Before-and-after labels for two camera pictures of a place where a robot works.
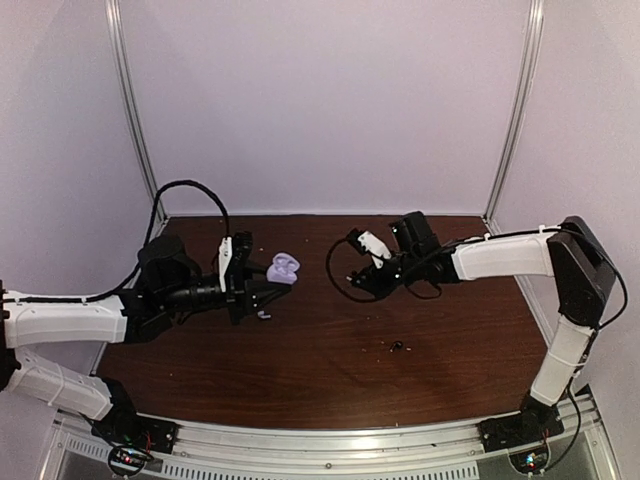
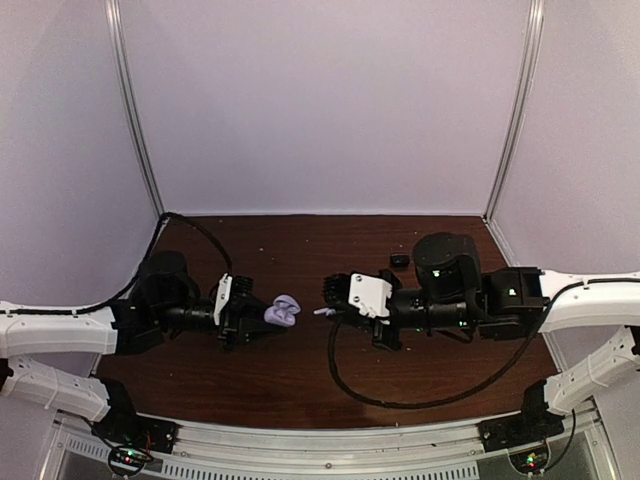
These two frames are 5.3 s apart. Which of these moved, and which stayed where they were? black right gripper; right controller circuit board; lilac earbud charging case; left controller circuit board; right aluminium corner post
Moved: black right gripper; lilac earbud charging case
Stayed: right aluminium corner post; right controller circuit board; left controller circuit board
